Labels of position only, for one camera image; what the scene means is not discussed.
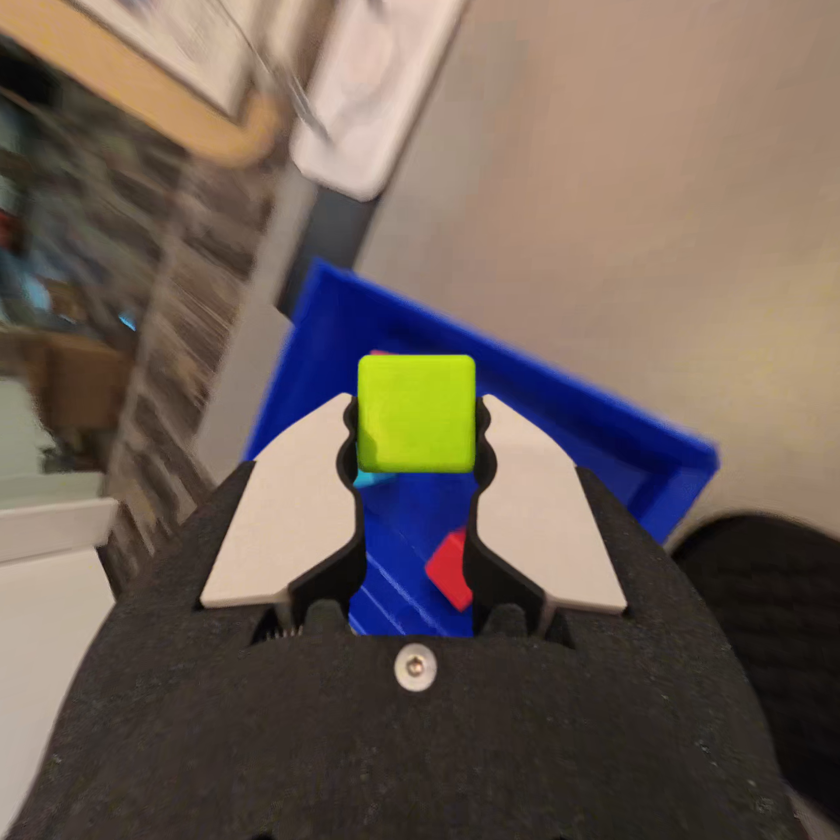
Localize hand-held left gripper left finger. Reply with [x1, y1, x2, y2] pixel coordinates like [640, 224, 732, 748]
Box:
[200, 392, 368, 631]

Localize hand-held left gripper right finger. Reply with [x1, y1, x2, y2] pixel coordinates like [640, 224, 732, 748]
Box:
[464, 394, 628, 634]

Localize red magnetic cube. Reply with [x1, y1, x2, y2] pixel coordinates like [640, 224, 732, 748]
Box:
[424, 529, 475, 614]

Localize blue plastic bin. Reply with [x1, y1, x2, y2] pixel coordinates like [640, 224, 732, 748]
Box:
[243, 259, 721, 640]

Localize green magnetic cube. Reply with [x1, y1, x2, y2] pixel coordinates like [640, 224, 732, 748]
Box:
[356, 353, 480, 475]

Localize stacked cardboard boxes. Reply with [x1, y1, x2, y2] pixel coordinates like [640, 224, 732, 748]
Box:
[0, 329, 135, 463]

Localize black textured mat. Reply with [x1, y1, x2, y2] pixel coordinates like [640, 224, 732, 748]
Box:
[670, 512, 840, 817]

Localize white sign stand base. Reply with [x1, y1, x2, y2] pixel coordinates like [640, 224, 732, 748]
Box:
[289, 0, 471, 203]

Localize wooden instruction sign board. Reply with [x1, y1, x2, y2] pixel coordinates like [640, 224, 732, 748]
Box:
[0, 0, 294, 169]

